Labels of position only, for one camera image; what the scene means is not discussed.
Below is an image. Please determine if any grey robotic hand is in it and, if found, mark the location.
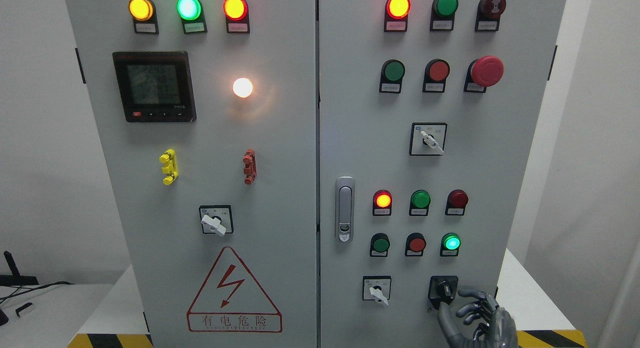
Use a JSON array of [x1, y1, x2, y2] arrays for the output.
[[438, 289, 519, 348]]

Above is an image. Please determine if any black rotary knob switch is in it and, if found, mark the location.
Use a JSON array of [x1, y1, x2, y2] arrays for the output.
[[427, 275, 458, 310]]

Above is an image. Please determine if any green push button lower right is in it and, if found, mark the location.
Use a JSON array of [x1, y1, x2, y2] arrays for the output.
[[439, 232, 461, 257]]

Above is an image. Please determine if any green push button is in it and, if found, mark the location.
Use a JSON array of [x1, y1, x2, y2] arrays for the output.
[[439, 232, 461, 257], [369, 232, 390, 257], [378, 59, 406, 94]]

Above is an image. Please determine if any red push button lower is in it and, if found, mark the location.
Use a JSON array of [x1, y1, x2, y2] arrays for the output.
[[404, 232, 426, 257]]

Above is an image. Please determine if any red push button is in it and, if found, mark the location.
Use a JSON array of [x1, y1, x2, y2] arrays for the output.
[[422, 58, 451, 93], [404, 232, 426, 257]]

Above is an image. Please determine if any red indicator light lower right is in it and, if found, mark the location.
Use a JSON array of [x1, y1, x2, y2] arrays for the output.
[[445, 189, 469, 216]]

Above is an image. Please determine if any green push button lower left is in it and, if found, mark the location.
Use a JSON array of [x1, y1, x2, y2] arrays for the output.
[[369, 232, 390, 257]]

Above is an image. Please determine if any green indicator light lower middle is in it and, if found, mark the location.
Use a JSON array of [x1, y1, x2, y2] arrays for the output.
[[408, 190, 431, 217]]

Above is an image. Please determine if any red lit indicator lower left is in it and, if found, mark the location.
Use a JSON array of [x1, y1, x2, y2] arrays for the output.
[[372, 190, 393, 216]]

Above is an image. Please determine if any red lit indicator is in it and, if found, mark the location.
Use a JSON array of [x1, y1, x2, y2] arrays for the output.
[[372, 190, 393, 216], [384, 0, 411, 32]]

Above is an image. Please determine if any grey right cabinet door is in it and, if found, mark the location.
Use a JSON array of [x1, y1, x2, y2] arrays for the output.
[[318, 0, 566, 348]]

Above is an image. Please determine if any grey cabinet door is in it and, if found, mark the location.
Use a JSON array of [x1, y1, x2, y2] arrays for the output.
[[65, 0, 318, 348], [318, 0, 566, 348]]

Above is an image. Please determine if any red emergency stop mushroom button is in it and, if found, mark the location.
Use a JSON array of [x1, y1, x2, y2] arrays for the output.
[[463, 55, 505, 94]]

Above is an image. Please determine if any red push button upper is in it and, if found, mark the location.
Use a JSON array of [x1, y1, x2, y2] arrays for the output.
[[422, 58, 451, 93]]

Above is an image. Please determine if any red electric hazard warning sticker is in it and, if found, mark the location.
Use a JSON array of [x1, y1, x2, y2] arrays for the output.
[[186, 246, 282, 334]]

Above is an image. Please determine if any green push button upper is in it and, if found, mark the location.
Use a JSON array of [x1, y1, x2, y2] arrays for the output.
[[378, 59, 406, 94]]

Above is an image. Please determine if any red terminal connector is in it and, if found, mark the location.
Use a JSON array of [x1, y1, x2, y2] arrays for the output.
[[242, 149, 258, 186]]

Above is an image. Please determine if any dark red buzzer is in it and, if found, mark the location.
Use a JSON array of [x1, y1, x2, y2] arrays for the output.
[[474, 0, 506, 32]]

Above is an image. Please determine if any green indicator light top right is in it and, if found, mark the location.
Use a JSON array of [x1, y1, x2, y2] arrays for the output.
[[429, 0, 459, 32]]

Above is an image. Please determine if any red lit indicator right top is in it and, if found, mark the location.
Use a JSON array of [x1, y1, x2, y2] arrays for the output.
[[384, 0, 411, 32]]

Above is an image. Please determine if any white glowing lamp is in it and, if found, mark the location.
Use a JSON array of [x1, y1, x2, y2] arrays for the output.
[[232, 77, 254, 99]]

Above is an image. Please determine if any yellow terminal connector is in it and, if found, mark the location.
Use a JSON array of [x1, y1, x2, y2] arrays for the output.
[[158, 149, 179, 186]]

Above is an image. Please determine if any grey left cabinet door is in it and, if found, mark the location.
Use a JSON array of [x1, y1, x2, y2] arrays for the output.
[[65, 0, 318, 348]]

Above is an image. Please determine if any white platform with hazard stripes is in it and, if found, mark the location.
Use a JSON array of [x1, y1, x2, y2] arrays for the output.
[[69, 251, 587, 348]]

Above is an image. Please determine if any red lit indicator left door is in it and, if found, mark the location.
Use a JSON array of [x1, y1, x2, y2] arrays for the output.
[[222, 0, 250, 34]]

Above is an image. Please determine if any black digital power meter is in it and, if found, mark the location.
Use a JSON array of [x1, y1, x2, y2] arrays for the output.
[[112, 51, 197, 123]]

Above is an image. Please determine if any green lit indicator light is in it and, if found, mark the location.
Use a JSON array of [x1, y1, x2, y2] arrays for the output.
[[176, 0, 208, 34]]

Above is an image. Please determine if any yellow indicator light top left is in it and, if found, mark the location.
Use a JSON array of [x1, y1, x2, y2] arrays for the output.
[[128, 0, 159, 35]]

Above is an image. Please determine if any small white black adapter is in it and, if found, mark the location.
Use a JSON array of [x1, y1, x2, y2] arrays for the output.
[[14, 302, 34, 318]]

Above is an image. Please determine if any black device with antenna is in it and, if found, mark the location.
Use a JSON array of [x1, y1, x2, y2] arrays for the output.
[[0, 250, 39, 287]]

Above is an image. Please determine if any black object at left edge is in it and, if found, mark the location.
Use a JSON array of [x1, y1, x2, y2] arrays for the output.
[[0, 309, 9, 326]]

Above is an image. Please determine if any white selector switch lower right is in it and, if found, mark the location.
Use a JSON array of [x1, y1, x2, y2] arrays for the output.
[[362, 275, 392, 307]]

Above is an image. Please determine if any white selector switch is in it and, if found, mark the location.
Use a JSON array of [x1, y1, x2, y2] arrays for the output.
[[409, 122, 448, 156], [362, 275, 392, 307]]

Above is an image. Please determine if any silver door latch handle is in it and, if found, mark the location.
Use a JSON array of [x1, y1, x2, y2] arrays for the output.
[[334, 175, 355, 243]]

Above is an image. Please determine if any white selector switch upper right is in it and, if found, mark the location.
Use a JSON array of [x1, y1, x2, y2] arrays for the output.
[[409, 122, 448, 156]]

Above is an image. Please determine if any white selector switch left door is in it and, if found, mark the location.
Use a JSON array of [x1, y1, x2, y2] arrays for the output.
[[198, 205, 234, 237]]

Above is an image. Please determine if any black cable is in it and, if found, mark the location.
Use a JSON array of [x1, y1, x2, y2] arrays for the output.
[[0, 281, 75, 304]]

